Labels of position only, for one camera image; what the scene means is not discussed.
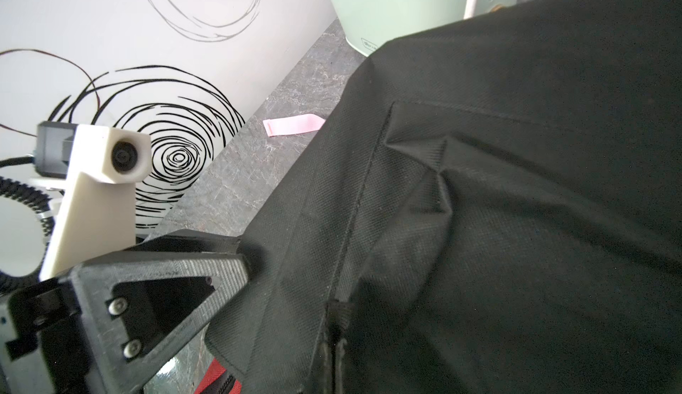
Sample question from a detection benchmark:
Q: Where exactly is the red and black backpack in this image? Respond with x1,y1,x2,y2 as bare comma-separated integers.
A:
206,0,681,393

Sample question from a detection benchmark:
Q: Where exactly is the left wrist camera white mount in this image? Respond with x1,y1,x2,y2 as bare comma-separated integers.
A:
34,122,153,280

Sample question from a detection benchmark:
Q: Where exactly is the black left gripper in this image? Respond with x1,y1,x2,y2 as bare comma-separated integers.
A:
1,230,250,393

